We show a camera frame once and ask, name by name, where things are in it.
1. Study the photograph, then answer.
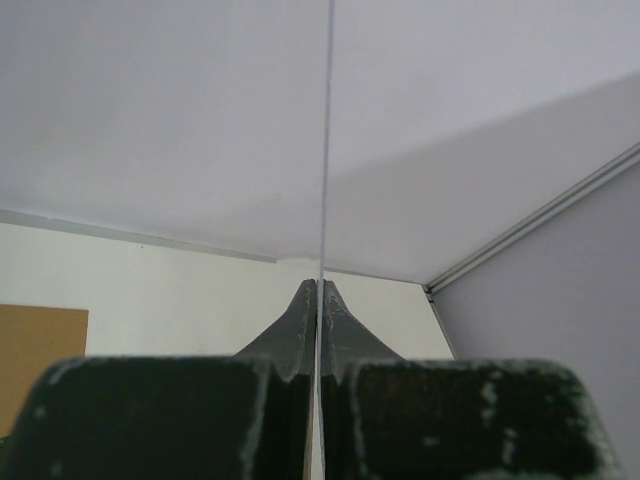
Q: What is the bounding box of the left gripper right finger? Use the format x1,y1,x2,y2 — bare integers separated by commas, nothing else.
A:
322,282,625,479

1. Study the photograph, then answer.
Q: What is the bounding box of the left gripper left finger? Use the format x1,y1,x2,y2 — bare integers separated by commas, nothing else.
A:
1,280,316,479

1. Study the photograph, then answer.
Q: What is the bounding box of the brown cardboard backing board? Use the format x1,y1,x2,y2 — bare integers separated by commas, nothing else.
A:
0,304,89,437

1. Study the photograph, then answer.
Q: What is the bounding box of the right corner aluminium post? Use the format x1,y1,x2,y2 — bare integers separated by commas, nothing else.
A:
423,143,639,295

